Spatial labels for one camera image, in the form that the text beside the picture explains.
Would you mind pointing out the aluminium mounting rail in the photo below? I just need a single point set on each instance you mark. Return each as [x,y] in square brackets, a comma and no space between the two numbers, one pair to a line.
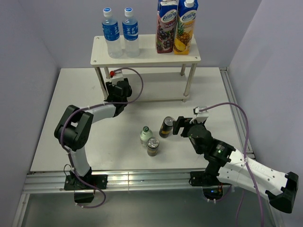
[140,180]

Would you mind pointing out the black yellow drink can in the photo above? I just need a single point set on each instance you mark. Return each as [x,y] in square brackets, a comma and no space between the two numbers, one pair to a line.
[152,146]
[166,127]

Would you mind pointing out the right side aluminium rail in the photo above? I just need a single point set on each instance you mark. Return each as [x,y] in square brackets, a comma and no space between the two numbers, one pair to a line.
[236,113]

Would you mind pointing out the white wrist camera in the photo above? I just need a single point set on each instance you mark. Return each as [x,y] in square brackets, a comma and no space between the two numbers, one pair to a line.
[116,76]
[201,115]

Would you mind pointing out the clear green cap bottle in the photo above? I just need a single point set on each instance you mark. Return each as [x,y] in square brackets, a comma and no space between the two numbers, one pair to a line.
[145,134]

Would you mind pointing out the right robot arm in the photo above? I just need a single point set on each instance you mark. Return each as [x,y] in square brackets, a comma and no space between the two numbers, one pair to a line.
[227,165]

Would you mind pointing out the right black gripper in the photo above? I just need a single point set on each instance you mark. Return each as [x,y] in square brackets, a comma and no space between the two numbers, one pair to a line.
[182,121]

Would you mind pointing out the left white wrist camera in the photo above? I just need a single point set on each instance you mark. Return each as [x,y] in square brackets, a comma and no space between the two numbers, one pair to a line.
[116,76]

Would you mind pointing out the pineapple juice carton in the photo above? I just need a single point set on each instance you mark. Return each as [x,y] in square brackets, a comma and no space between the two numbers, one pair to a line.
[187,11]

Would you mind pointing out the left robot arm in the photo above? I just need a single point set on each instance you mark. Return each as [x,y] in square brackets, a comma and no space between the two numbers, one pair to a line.
[73,132]

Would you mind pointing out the blue label water bottle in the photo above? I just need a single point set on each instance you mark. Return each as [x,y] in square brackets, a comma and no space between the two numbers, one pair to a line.
[130,33]
[111,34]

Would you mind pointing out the white two-tier shelf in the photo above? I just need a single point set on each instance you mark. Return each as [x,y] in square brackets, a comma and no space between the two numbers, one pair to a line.
[165,76]

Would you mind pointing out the grape juice carton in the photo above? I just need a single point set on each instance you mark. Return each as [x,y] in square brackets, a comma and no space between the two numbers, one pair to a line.
[166,24]

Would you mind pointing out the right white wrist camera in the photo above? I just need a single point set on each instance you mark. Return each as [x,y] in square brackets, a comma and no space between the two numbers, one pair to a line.
[201,115]

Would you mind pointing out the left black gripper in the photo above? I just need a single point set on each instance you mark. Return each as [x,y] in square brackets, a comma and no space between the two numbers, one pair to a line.
[110,89]

